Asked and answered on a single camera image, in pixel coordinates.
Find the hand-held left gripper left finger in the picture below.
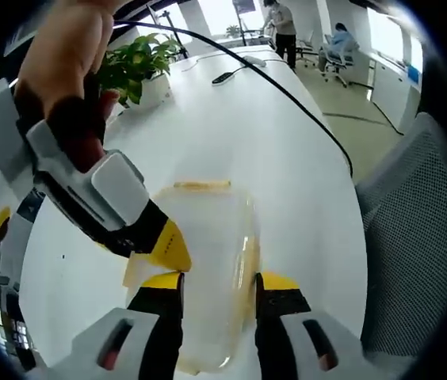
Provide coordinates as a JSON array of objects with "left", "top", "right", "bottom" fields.
[{"left": 71, "top": 271, "right": 187, "bottom": 380}]

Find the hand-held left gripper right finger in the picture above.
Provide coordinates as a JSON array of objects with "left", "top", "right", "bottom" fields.
[{"left": 254, "top": 270, "right": 367, "bottom": 380}]

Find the clear box with yellow buckle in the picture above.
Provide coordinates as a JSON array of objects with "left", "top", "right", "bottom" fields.
[{"left": 122, "top": 180, "right": 264, "bottom": 375}]

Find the person's right hand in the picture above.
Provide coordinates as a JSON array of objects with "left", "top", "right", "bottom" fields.
[{"left": 13, "top": 0, "right": 121, "bottom": 175}]

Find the green potted plant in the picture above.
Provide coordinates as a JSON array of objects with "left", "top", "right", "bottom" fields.
[{"left": 96, "top": 33, "right": 183, "bottom": 110}]

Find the black flat device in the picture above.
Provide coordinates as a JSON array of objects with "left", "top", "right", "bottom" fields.
[{"left": 212, "top": 70, "right": 237, "bottom": 85}]

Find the grey mesh office chair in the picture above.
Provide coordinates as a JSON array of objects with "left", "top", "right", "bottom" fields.
[{"left": 353, "top": 112, "right": 447, "bottom": 357}]

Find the black tripod stand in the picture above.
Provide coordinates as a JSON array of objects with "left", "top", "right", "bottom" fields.
[{"left": 155, "top": 9, "right": 189, "bottom": 60}]

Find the dark monitor on stand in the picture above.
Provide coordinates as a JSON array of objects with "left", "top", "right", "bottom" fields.
[{"left": 233, "top": 0, "right": 257, "bottom": 39}]

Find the white office chair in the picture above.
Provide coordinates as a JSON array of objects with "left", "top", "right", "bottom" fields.
[{"left": 320, "top": 47, "right": 357, "bottom": 88}]

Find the white cabinet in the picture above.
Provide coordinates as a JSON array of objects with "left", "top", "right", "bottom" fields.
[{"left": 369, "top": 59, "right": 423, "bottom": 134}]

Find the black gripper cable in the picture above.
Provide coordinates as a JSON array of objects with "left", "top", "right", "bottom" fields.
[{"left": 112, "top": 19, "right": 354, "bottom": 177}]

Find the black floor cable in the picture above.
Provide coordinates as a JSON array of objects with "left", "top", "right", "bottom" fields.
[{"left": 322, "top": 112, "right": 403, "bottom": 136}]

